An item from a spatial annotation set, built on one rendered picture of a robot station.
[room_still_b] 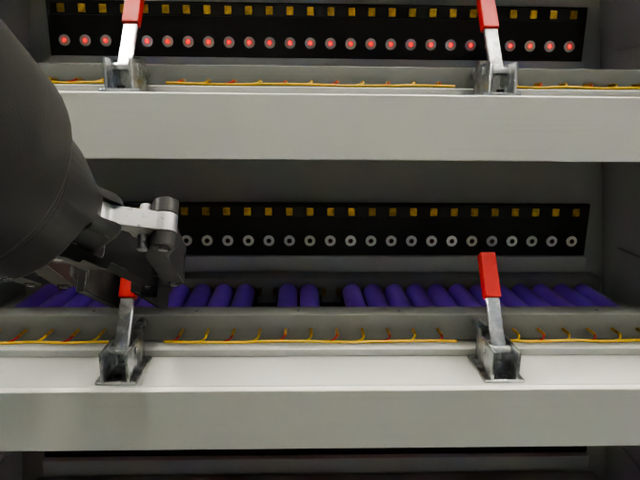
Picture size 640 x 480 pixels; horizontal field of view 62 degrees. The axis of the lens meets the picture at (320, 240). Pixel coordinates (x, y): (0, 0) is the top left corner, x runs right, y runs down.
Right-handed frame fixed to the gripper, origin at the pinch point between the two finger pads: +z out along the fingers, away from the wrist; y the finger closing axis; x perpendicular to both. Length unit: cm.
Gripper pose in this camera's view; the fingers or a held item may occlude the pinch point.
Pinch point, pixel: (128, 280)
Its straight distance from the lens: 41.2
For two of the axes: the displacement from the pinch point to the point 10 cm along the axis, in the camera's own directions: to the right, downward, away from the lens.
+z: -0.3, 2.8, 9.6
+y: 10.0, 0.0, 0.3
